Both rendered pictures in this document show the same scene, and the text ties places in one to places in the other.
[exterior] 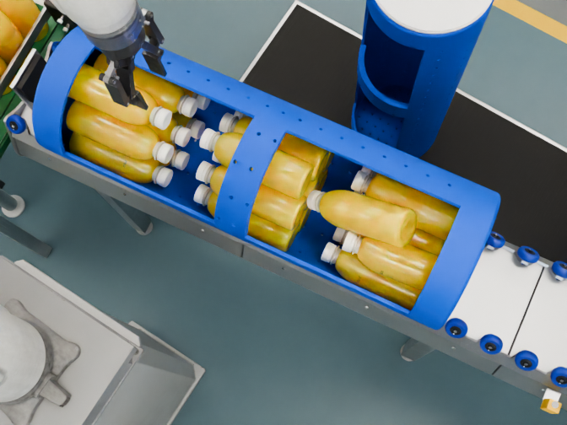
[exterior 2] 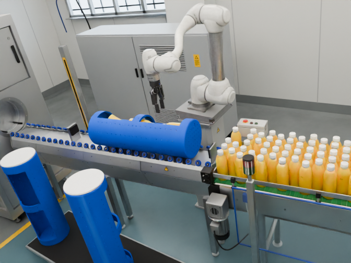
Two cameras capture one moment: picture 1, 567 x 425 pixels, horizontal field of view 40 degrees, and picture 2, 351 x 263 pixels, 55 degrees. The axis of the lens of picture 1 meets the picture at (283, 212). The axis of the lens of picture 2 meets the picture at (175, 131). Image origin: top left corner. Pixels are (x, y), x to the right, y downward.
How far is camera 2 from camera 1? 279 cm
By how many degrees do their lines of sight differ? 76
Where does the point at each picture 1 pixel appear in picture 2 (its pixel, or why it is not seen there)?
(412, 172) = (105, 121)
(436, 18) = (87, 171)
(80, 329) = (187, 110)
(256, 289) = (178, 227)
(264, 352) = (176, 212)
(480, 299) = not seen: hidden behind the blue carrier
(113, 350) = (179, 109)
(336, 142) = (120, 122)
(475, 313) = not seen: hidden behind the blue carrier
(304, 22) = not seen: outside the picture
